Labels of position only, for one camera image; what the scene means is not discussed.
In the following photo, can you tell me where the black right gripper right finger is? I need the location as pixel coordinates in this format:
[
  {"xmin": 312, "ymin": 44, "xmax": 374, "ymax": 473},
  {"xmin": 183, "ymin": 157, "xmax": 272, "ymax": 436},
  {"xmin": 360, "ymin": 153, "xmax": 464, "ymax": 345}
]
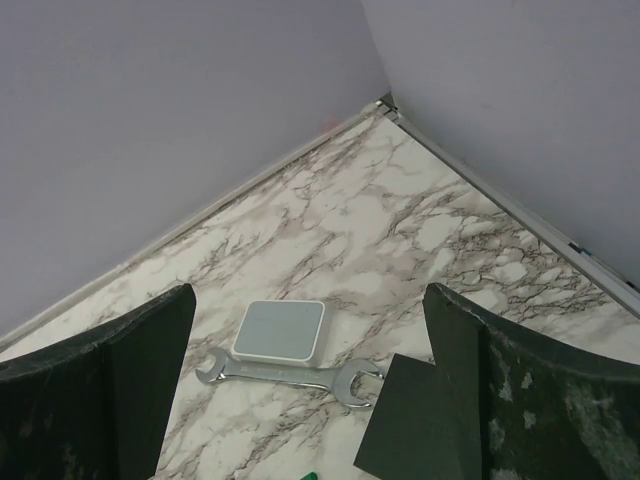
[{"xmin": 422, "ymin": 283, "xmax": 639, "ymax": 479}]

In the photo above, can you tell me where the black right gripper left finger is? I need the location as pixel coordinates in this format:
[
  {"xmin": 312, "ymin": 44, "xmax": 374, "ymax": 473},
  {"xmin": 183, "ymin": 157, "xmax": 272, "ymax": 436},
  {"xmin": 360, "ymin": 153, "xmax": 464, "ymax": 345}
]
[{"xmin": 1, "ymin": 284, "xmax": 195, "ymax": 479}]

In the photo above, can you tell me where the silver open-end wrench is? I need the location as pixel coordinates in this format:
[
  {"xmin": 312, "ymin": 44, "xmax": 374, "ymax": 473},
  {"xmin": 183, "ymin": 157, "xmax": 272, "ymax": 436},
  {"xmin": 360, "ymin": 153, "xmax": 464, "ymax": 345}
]
[{"xmin": 195, "ymin": 347, "xmax": 384, "ymax": 409}]

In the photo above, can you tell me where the white square box device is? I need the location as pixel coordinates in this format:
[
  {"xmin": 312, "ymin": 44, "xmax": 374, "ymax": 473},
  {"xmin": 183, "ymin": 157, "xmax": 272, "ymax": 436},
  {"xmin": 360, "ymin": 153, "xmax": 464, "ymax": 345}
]
[{"xmin": 232, "ymin": 300, "xmax": 331, "ymax": 367}]

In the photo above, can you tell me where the black square pad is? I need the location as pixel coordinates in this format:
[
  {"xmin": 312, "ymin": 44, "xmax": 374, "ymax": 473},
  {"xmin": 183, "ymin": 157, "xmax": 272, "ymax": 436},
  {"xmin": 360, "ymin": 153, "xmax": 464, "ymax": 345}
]
[{"xmin": 353, "ymin": 353, "xmax": 491, "ymax": 479}]

